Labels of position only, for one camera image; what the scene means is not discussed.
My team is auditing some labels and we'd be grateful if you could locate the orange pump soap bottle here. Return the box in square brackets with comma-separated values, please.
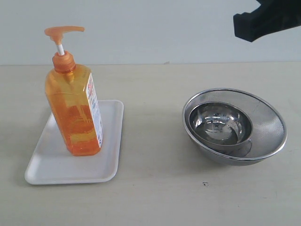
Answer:
[45, 26, 103, 156]

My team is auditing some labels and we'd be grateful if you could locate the small stainless steel bowl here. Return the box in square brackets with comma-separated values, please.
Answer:
[189, 102, 253, 157]

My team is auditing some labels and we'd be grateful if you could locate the steel mesh colander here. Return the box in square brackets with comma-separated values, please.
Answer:
[182, 88, 287, 166]

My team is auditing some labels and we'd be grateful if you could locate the white rectangular foam tray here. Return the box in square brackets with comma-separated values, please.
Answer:
[24, 100, 124, 185]

